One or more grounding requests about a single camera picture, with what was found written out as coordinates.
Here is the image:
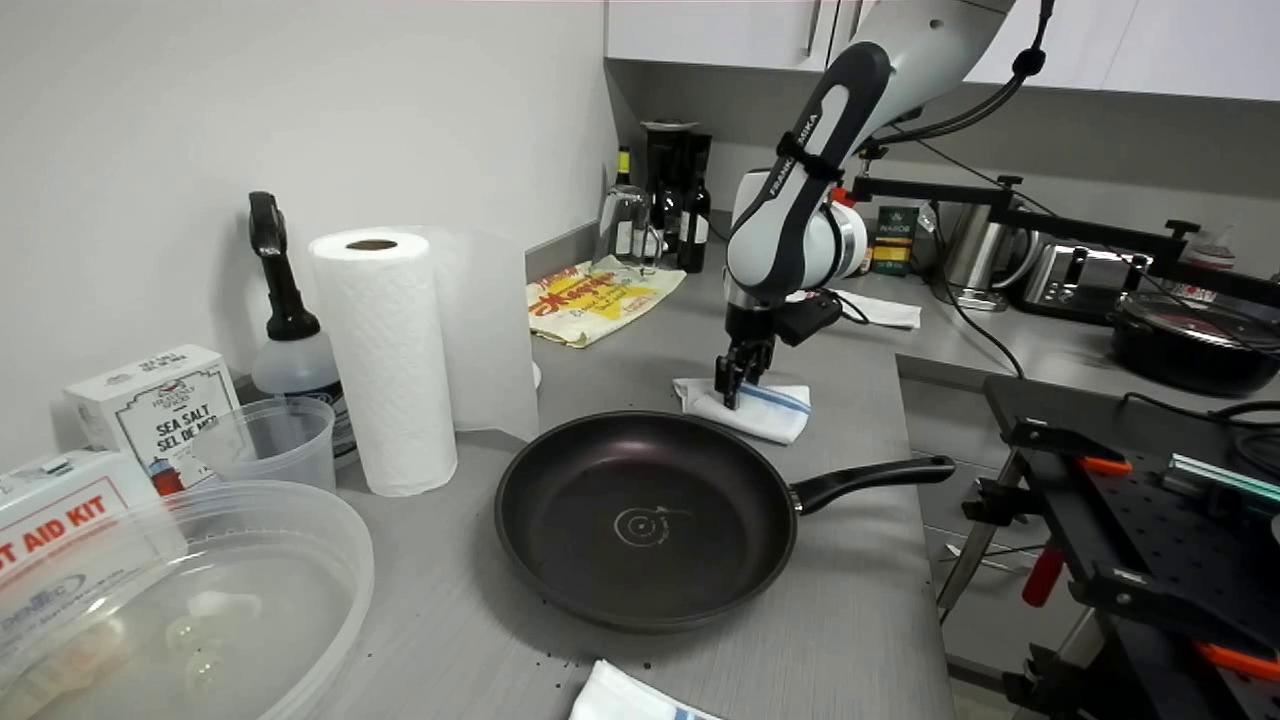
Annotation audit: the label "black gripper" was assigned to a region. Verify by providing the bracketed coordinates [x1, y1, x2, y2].
[713, 292, 847, 411]

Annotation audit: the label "white towel blue stripes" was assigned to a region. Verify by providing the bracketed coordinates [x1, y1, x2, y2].
[669, 375, 814, 447]

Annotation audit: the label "black frying pan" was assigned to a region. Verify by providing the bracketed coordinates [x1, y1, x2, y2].
[490, 409, 959, 632]

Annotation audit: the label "white paper towel roll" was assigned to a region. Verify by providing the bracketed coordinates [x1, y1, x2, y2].
[307, 229, 465, 502]

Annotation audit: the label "dark bottle white label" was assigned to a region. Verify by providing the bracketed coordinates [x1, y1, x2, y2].
[630, 185, 672, 263]
[672, 179, 714, 277]

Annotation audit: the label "white paper on counter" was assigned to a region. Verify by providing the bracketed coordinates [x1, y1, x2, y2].
[841, 284, 924, 331]

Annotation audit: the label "yellow packaged cleaning cloth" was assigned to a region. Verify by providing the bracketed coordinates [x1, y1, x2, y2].
[522, 257, 691, 352]

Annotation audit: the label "yellow box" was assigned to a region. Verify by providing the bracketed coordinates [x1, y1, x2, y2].
[868, 201, 935, 277]

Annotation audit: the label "dark bottle yellow cap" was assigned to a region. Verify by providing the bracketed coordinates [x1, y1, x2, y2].
[597, 150, 639, 259]

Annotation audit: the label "black coffee maker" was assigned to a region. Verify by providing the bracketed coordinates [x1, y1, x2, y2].
[630, 119, 714, 277]

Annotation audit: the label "silver kettle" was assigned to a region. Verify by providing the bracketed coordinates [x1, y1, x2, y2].
[946, 205, 1039, 306]

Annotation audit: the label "white cloth blue print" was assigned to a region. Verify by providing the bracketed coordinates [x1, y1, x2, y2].
[568, 658, 724, 720]

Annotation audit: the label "silver toaster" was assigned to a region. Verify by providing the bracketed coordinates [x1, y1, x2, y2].
[1020, 238, 1154, 325]

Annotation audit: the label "black round pot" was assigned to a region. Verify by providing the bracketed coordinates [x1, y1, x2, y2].
[1112, 284, 1280, 400]

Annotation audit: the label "black pump bottle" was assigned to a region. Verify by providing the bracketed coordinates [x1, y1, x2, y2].
[248, 188, 341, 396]

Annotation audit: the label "small clear plastic container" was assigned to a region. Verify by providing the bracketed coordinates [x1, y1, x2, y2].
[216, 394, 341, 498]

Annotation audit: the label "black robot cart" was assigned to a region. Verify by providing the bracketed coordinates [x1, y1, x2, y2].
[931, 375, 1280, 720]

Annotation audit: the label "teal striped flat tool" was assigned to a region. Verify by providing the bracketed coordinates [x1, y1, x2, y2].
[1162, 447, 1280, 507]

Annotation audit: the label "white sea salt box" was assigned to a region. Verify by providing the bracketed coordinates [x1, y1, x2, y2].
[64, 343, 255, 498]

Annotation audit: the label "large clear plastic bowl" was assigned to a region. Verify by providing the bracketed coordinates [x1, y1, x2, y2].
[0, 475, 378, 720]

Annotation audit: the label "white first aid kit box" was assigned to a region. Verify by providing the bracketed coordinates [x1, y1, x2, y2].
[0, 447, 191, 644]

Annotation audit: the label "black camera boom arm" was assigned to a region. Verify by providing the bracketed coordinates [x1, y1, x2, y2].
[853, 146, 1280, 308]

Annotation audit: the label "orange handled clamp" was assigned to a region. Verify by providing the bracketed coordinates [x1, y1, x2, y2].
[1020, 539, 1073, 611]
[1076, 452, 1140, 485]
[1193, 641, 1280, 688]

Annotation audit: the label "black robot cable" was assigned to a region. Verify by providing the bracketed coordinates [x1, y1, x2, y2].
[871, 0, 1058, 152]

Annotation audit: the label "white wall cabinet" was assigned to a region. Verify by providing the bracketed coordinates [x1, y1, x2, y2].
[603, 0, 1280, 110]

